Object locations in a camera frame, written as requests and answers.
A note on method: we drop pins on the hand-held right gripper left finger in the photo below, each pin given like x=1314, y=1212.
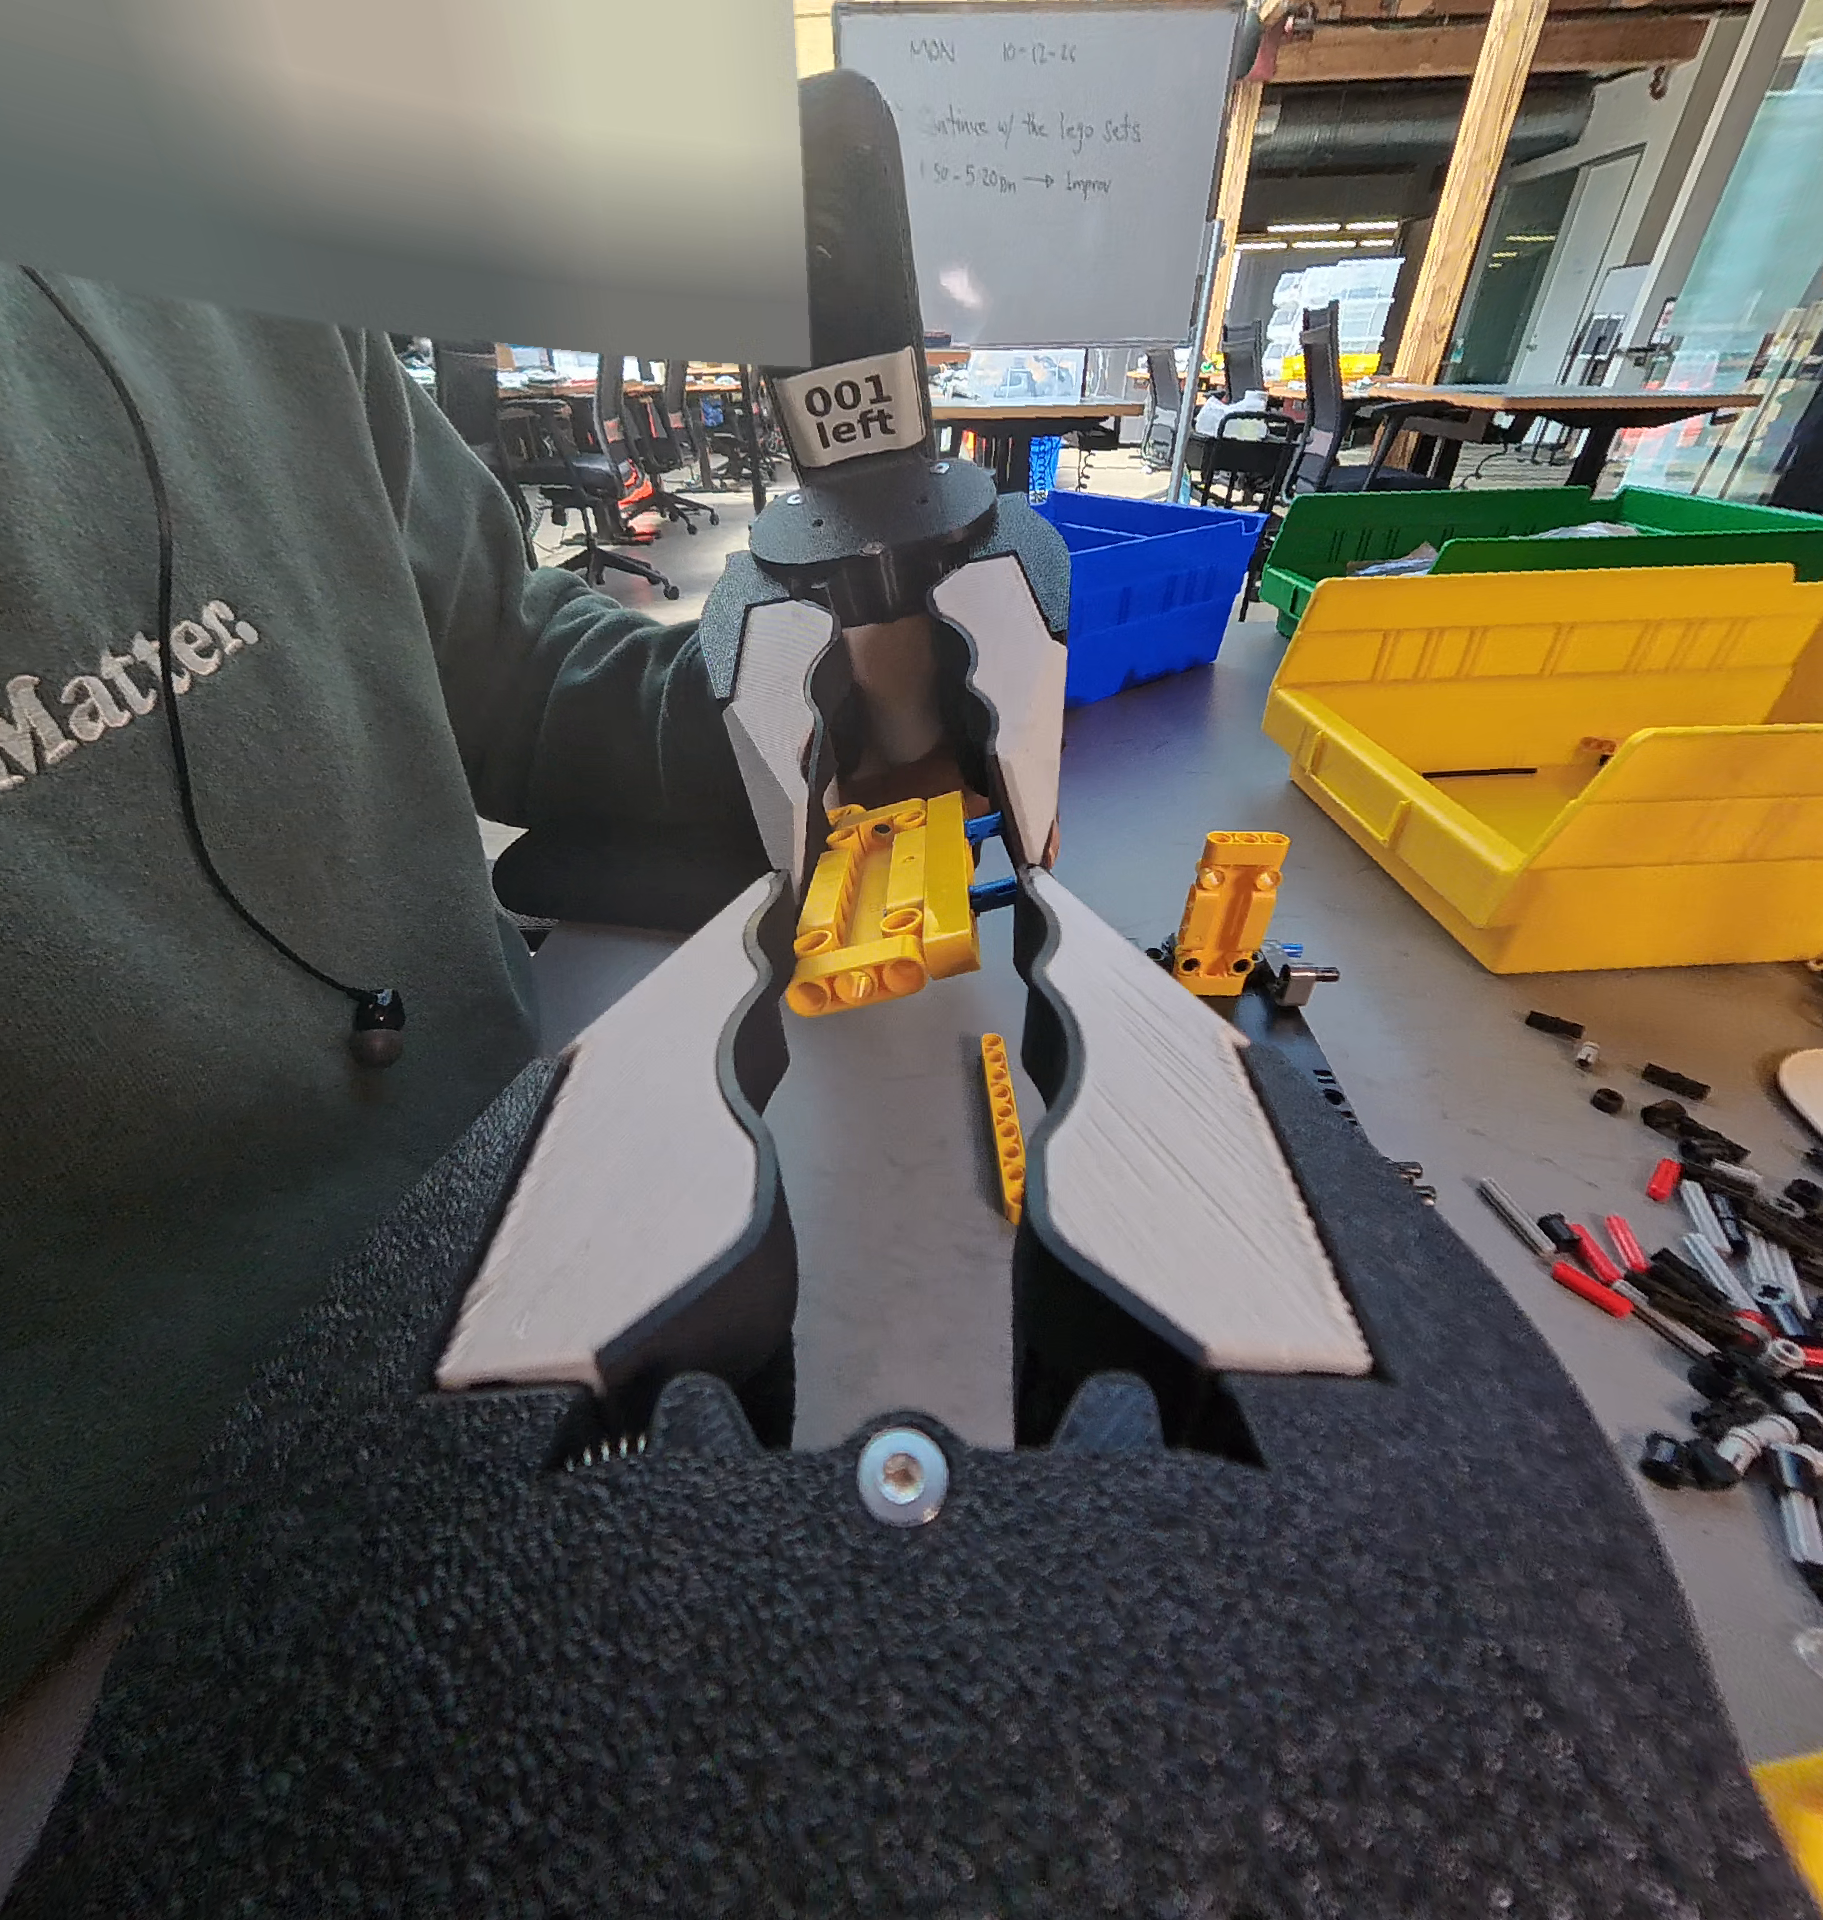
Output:
x=640, y=1201

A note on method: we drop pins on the yellow panel on base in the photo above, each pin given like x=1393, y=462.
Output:
x=1228, y=899

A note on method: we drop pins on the long yellow lego beam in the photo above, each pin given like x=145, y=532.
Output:
x=1007, y=1123

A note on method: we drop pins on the black office chair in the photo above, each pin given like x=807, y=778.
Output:
x=595, y=467
x=1326, y=404

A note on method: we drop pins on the yellow storage bin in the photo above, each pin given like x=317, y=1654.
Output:
x=1819, y=1830
x=1674, y=869

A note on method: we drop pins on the whiteboard on stand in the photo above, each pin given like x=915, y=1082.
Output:
x=1061, y=225

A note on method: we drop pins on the long wooden table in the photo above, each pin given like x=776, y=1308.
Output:
x=1526, y=399

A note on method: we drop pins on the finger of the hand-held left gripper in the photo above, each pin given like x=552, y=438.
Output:
x=771, y=704
x=1024, y=690

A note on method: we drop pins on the green storage bin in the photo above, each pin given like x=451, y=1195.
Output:
x=1347, y=540

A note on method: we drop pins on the black earphone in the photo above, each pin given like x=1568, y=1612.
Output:
x=375, y=1033

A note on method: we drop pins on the pile of small lego parts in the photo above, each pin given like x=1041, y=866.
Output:
x=1753, y=1318

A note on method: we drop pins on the person's left hand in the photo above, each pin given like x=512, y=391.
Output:
x=914, y=778

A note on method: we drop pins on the blue storage bin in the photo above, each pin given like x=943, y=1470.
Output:
x=1151, y=598

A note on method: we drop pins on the yellow lego beam with pins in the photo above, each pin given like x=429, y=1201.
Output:
x=989, y=894

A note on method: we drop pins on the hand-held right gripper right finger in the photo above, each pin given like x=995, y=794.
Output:
x=1182, y=1201

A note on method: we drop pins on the wooden post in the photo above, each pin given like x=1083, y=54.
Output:
x=1473, y=180

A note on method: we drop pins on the yellow lego panel piece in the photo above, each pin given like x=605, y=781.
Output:
x=942, y=885

